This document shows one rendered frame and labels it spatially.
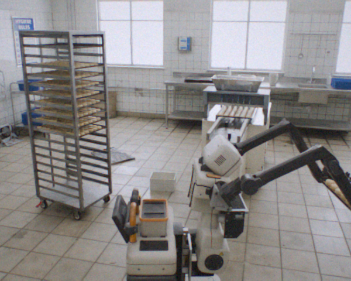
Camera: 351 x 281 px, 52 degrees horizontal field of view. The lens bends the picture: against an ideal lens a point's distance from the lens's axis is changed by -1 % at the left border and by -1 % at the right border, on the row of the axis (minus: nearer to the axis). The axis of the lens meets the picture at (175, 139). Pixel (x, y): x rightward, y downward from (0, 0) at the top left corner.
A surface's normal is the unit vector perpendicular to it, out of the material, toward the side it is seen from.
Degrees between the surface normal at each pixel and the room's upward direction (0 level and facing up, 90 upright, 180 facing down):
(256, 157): 90
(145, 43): 90
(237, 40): 90
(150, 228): 92
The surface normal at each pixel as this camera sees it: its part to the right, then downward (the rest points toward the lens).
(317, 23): -0.23, 0.29
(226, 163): 0.04, 0.30
